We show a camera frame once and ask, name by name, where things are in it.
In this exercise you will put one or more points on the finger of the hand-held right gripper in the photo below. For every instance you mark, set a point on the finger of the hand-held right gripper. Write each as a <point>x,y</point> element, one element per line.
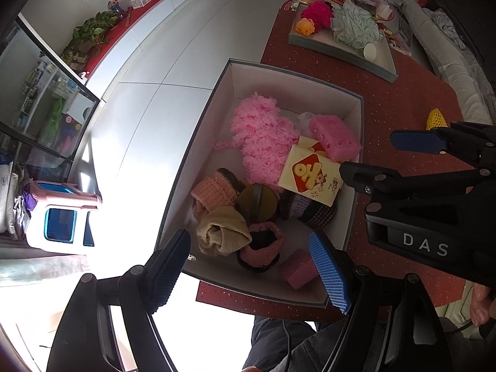
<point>418,141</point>
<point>372,180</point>

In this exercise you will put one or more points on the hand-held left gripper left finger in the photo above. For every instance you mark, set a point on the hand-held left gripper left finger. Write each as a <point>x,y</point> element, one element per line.
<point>170,271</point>

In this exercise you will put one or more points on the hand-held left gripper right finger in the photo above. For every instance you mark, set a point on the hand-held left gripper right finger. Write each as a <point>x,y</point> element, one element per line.
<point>329,275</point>

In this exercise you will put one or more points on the pink sponge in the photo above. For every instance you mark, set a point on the pink sponge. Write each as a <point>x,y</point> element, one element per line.
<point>335,137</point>
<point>300,270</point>

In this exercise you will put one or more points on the cream tissue pack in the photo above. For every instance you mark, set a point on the cream tissue pack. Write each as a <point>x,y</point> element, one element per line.
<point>310,180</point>
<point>308,143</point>

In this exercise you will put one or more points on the purple knitted bootie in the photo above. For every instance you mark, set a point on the purple knitted bootie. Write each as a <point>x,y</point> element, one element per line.
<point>314,213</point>

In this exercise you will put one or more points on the beige cloth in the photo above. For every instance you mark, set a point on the beige cloth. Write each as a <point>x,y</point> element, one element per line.
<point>223,232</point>

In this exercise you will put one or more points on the pink knitted hat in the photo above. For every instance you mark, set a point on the pink knitted hat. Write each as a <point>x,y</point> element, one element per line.
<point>259,259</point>

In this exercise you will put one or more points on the white cloth bundle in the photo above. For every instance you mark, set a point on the white cloth bundle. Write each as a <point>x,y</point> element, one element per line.
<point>306,122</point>

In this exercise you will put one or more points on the peach knitted sock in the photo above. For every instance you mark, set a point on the peach knitted sock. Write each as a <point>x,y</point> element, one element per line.
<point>215,192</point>

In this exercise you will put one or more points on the yellow round sponge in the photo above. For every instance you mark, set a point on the yellow round sponge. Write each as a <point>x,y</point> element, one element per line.
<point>267,203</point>

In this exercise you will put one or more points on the pink fluffy scarf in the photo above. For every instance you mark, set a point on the pink fluffy scarf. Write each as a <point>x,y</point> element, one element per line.
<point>263,139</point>

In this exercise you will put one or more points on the grey cardboard box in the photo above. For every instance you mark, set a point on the grey cardboard box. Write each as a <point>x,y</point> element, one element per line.
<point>217,131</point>

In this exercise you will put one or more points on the person's right hand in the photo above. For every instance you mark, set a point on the person's right hand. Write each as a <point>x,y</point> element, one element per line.
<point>482,306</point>

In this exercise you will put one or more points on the yellow foam net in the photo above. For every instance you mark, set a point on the yellow foam net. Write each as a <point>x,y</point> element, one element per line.
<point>436,120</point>

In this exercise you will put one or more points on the white sofa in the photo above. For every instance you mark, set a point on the white sofa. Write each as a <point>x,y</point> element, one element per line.
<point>457,81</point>

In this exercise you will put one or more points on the person's dark pants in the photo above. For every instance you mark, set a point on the person's dark pants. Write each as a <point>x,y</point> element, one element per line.
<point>267,337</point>

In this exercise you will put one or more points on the white round pad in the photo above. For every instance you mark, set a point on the white round pad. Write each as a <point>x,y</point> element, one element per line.
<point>370,51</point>

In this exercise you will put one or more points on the grey tray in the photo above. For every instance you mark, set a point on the grey tray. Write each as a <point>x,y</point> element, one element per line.
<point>348,56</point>

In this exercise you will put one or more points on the pale crumpled clothes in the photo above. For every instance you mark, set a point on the pale crumpled clothes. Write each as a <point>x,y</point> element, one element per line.
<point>441,23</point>

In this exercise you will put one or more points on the pink plastic stool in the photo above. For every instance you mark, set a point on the pink plastic stool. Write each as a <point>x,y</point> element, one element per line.
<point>62,209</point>

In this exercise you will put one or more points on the mint green fluffy scarf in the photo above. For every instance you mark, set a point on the mint green fluffy scarf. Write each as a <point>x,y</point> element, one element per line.
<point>356,27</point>

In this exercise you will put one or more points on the orange plush toy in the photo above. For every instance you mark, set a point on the orange plush toy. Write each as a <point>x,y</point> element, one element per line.
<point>306,27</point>

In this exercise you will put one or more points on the magenta fluffy scarf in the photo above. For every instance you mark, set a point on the magenta fluffy scarf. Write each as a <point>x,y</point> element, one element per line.
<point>317,13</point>

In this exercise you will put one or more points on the glass cabinet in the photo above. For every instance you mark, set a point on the glass cabinet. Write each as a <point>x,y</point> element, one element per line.
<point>38,97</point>

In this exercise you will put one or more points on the red low cabinet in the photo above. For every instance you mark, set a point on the red low cabinet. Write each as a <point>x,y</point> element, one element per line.
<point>116,31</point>

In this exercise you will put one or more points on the green potted plant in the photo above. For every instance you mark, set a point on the green potted plant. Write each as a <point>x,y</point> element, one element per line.
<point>93,33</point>

